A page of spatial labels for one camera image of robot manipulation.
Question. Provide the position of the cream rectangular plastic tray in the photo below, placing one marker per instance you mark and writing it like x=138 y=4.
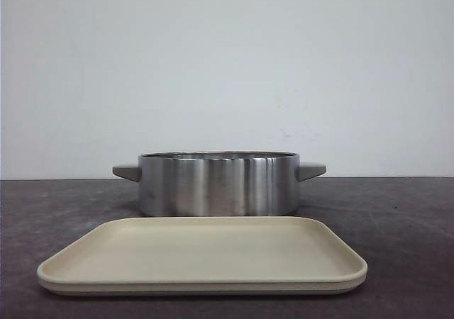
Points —
x=205 y=255

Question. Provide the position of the stainless steel steamer pot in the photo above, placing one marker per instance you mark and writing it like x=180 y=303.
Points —
x=230 y=183

